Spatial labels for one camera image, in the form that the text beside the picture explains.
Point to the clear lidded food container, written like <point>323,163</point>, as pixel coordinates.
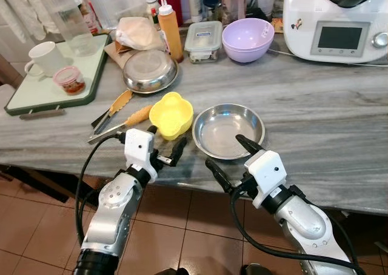
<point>203,42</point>

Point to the white ceramic mug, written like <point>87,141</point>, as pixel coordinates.
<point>45,58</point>

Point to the steel tongs with orange tips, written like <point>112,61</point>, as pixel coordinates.
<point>118,126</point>

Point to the yellow flower-shaped bowl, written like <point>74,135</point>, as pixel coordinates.
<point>171,114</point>

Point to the shallow steel plate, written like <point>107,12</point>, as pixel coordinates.
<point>221,129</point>

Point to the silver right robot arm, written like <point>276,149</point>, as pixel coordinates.
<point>309,223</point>

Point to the round steel bowl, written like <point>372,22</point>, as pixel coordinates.
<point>150,72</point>

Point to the small tub with pink lid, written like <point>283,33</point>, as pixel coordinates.
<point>70,80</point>

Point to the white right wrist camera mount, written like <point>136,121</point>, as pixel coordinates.
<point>267,172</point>

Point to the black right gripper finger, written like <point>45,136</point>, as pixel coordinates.
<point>218,173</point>
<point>250,144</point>

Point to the purple plastic bowl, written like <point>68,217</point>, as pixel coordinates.
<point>247,42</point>

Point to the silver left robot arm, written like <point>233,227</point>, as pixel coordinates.
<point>112,214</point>

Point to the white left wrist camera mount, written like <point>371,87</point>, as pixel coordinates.
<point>138,146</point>

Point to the clear bottle with orange cap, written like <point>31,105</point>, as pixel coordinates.
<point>70,23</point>

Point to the dark robot foot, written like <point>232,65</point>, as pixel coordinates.
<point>257,269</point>
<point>171,271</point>

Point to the orange squeeze sauce bottle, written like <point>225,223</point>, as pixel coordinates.
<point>171,36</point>

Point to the dark robot left foot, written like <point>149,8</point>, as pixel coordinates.
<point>171,271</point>

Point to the white kitchen machine with display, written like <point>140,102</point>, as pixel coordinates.
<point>336,26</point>

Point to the small white-capped bottle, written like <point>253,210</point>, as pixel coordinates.
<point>151,2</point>

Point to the dark robot right foot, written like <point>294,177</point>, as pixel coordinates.
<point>257,269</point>

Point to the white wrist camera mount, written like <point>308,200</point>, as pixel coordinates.
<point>267,172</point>
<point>138,146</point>

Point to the pale green tray dark rim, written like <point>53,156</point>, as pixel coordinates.
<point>36,93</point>

